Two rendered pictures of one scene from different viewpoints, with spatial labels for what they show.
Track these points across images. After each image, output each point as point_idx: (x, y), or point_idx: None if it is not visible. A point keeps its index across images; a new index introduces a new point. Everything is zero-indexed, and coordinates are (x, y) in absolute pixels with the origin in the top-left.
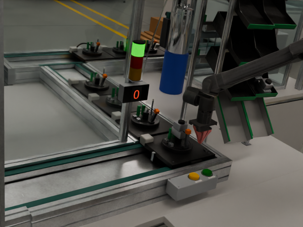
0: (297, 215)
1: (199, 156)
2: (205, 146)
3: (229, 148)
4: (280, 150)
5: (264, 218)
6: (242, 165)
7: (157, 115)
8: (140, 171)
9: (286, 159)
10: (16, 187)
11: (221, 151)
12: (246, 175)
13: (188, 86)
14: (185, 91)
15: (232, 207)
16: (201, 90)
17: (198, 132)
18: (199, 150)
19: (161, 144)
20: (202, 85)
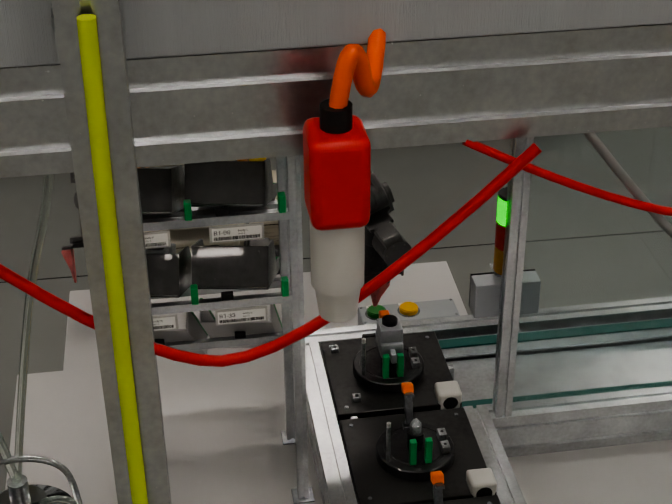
0: (239, 295)
1: (358, 342)
2: (316, 371)
3: (192, 447)
4: (60, 421)
5: (305, 300)
6: (221, 395)
7: (358, 480)
8: (486, 370)
9: (85, 395)
10: None
11: (225, 440)
12: (240, 372)
13: (399, 233)
14: (407, 242)
15: (342, 323)
16: (393, 207)
17: (377, 290)
18: (347, 354)
19: (422, 379)
20: (389, 203)
